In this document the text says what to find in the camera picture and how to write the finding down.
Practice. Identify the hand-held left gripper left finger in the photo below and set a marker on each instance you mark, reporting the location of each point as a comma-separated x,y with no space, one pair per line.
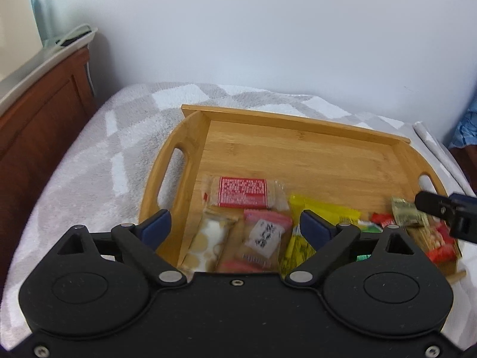
156,228

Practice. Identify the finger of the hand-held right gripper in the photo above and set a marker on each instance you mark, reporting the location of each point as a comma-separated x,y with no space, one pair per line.
465,201
432,203

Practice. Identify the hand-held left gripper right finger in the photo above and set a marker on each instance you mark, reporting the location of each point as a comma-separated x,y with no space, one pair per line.
315,231

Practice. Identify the yellow snack packet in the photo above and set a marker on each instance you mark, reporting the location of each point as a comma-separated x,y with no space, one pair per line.
328,212

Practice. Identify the olive gold snack packet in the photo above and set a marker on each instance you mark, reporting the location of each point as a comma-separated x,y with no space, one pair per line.
408,212

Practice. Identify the red peanut snack packet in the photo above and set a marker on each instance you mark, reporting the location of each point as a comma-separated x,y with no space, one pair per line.
441,248

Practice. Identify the small red snack packet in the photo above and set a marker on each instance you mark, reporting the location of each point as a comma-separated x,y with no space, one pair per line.
382,219

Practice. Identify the white gold-spotted snack packet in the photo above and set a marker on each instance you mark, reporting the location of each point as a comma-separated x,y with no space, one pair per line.
208,238

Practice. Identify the green snack packet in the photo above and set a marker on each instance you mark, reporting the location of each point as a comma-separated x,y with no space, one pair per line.
369,227

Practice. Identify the pink packet with white label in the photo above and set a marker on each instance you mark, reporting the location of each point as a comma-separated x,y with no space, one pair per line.
261,238

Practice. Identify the wooden serving tray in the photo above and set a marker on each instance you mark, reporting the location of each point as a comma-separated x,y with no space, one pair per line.
298,156

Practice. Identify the clear packet with red label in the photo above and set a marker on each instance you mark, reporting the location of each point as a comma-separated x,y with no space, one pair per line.
242,192

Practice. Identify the blue checked cloth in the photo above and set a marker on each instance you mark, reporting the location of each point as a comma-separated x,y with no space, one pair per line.
465,126

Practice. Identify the grey white fleece blanket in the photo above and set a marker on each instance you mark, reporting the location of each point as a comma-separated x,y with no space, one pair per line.
111,138

